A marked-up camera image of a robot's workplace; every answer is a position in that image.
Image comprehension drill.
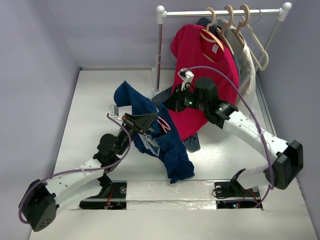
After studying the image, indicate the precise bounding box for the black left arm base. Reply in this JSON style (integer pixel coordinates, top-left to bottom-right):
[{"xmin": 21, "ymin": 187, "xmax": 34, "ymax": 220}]
[{"xmin": 79, "ymin": 175, "xmax": 127, "ymax": 210}]

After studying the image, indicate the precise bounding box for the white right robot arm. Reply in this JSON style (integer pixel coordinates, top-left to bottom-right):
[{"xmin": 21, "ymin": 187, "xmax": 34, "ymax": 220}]
[{"xmin": 163, "ymin": 77, "xmax": 304, "ymax": 196}]

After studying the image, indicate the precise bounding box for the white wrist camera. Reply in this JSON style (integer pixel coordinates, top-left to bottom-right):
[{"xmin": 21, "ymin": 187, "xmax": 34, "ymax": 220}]
[
  {"xmin": 108, "ymin": 105, "xmax": 120, "ymax": 119},
  {"xmin": 178, "ymin": 68, "xmax": 194, "ymax": 91}
]

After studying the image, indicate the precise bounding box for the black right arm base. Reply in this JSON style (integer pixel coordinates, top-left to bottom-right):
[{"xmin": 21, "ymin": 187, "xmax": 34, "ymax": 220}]
[{"xmin": 211, "ymin": 168, "xmax": 262, "ymax": 210}]

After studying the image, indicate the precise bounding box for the white metal clothes rack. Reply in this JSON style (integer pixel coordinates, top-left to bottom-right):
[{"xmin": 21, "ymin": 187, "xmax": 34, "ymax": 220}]
[{"xmin": 151, "ymin": 2, "xmax": 292, "ymax": 96}]

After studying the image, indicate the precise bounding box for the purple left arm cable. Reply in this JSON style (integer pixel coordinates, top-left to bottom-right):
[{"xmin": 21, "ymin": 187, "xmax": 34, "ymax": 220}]
[{"xmin": 17, "ymin": 113, "xmax": 132, "ymax": 224}]

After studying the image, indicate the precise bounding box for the wooden hanger with white shirt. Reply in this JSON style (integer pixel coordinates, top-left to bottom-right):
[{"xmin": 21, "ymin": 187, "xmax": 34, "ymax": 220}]
[{"xmin": 232, "ymin": 4, "xmax": 251, "ymax": 48}]

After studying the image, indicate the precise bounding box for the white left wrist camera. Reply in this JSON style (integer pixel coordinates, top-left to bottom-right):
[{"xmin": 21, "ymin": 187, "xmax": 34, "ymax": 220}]
[{"xmin": 108, "ymin": 105, "xmax": 120, "ymax": 119}]

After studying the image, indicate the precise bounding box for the white t shirt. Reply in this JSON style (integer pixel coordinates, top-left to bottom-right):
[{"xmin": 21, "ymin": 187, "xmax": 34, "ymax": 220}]
[{"xmin": 224, "ymin": 25, "xmax": 256, "ymax": 109}]

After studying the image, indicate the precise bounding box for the wooden hanger with grey shirt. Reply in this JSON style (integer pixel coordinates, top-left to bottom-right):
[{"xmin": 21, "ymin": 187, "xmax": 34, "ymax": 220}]
[{"xmin": 215, "ymin": 4, "xmax": 236, "ymax": 56}]

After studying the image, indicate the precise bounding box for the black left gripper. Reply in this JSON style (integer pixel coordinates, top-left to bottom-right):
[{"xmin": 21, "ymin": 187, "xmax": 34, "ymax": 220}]
[{"xmin": 116, "ymin": 113, "xmax": 158, "ymax": 156}]

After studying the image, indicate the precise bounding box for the cream plastic empty hanger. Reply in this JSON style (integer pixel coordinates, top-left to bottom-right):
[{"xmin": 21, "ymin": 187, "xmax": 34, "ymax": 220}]
[{"xmin": 234, "ymin": 14, "xmax": 269, "ymax": 72}]

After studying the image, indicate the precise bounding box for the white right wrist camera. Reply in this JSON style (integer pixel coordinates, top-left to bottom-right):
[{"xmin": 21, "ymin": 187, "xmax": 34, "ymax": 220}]
[{"xmin": 178, "ymin": 68, "xmax": 194, "ymax": 91}]

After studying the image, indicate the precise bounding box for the red t shirt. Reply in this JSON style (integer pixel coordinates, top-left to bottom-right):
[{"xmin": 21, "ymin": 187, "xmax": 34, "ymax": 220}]
[{"xmin": 165, "ymin": 23, "xmax": 240, "ymax": 142}]

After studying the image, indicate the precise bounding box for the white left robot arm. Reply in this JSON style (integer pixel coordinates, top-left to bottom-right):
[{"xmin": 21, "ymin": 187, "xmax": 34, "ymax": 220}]
[{"xmin": 18, "ymin": 112, "xmax": 158, "ymax": 232}]

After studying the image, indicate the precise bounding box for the wooden hanger with red shirt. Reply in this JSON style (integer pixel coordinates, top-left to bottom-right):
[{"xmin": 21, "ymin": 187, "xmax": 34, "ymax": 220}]
[{"xmin": 200, "ymin": 7, "xmax": 225, "ymax": 52}]

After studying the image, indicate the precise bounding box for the pink wire hanger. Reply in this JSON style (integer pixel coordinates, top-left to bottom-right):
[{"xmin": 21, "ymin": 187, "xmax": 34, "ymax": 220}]
[{"xmin": 156, "ymin": 116, "xmax": 171, "ymax": 133}]

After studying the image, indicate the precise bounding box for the grey blue t shirt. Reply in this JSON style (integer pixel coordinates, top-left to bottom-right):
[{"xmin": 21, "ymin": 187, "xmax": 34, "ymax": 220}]
[{"xmin": 150, "ymin": 16, "xmax": 241, "ymax": 153}]

